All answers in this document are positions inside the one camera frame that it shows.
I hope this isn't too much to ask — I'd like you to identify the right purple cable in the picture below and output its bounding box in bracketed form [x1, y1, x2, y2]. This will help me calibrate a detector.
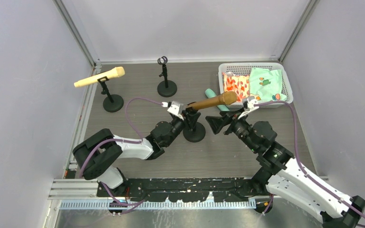
[255, 100, 365, 228]

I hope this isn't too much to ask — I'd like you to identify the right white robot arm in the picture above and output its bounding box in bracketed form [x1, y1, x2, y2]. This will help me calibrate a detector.
[205, 112, 365, 228]

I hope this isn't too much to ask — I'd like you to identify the green patterned cloth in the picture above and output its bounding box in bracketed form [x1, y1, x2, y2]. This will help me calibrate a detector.
[249, 67, 287, 102]

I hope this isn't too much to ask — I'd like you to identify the gold microphone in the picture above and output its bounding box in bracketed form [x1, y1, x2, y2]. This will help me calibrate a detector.
[186, 91, 237, 111]

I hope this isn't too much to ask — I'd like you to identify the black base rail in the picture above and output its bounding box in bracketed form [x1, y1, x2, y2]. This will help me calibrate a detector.
[110, 177, 269, 202]

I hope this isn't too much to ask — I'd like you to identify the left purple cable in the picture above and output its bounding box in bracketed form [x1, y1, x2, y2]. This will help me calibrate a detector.
[79, 97, 167, 180]

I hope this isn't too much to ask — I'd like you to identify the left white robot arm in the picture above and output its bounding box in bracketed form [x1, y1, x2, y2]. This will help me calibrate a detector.
[72, 109, 201, 190]

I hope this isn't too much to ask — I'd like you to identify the orange patterned cloth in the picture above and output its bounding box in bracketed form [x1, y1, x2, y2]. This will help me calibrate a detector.
[222, 72, 250, 102]

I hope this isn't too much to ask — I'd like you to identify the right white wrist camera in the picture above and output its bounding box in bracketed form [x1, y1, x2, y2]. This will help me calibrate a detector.
[238, 95, 259, 119]

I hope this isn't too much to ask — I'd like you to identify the purple cable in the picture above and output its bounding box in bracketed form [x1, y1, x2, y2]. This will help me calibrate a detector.
[79, 97, 167, 180]
[255, 100, 365, 228]

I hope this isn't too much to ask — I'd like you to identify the black mic stand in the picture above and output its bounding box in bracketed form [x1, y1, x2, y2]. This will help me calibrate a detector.
[157, 56, 177, 97]
[97, 77, 124, 113]
[183, 122, 206, 143]

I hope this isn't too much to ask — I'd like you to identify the white plastic basket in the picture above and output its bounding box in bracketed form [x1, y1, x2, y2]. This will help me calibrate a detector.
[218, 62, 293, 109]

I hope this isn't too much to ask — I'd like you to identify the beige microphone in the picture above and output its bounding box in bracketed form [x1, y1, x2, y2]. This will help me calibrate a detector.
[74, 66, 125, 87]

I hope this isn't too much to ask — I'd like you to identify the mint green microphone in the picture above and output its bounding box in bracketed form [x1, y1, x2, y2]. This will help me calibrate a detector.
[205, 88, 229, 111]

